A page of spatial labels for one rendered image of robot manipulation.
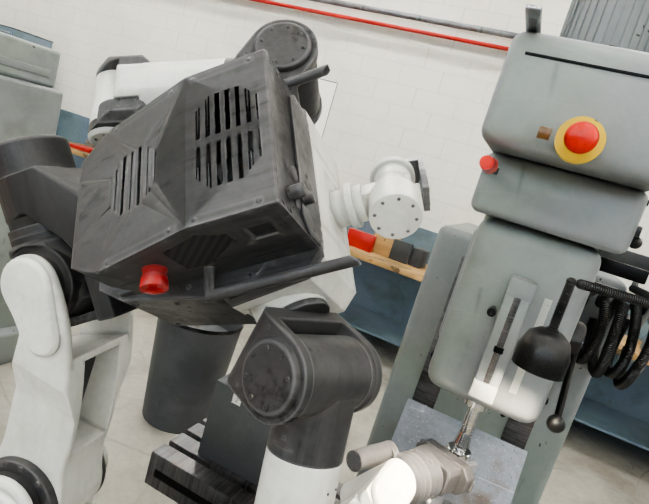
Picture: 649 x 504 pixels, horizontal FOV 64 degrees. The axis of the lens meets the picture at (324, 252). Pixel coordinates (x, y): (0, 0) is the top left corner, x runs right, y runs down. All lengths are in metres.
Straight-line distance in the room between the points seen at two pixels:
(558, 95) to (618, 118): 0.08
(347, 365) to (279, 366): 0.09
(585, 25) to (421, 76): 4.31
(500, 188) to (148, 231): 0.55
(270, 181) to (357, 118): 5.08
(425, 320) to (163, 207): 0.97
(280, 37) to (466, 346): 0.58
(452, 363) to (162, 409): 2.22
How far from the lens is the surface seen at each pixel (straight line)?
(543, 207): 0.87
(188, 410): 2.96
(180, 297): 0.64
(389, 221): 0.65
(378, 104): 5.52
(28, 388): 0.90
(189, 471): 1.24
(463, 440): 1.07
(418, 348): 1.44
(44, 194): 0.81
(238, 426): 1.21
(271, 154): 0.51
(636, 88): 0.80
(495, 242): 0.90
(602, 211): 0.87
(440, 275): 1.39
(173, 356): 2.82
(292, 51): 0.75
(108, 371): 0.93
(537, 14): 0.76
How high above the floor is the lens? 1.65
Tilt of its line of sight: 11 degrees down
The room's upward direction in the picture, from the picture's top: 17 degrees clockwise
